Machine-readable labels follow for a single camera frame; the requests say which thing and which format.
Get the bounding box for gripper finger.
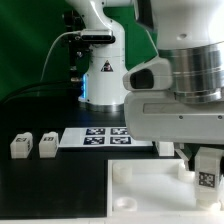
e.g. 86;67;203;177
175;148;192;171

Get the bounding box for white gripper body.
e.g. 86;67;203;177
124;91;224;145

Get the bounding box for white square table top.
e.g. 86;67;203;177
107;159;224;224

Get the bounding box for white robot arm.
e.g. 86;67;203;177
66;0;224;145

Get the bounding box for white sheet with AprilTags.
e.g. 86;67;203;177
60;127;152;148

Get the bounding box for black cables on table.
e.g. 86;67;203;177
0;80;83;105

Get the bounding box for white cable on base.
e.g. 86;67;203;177
40;30;83;83

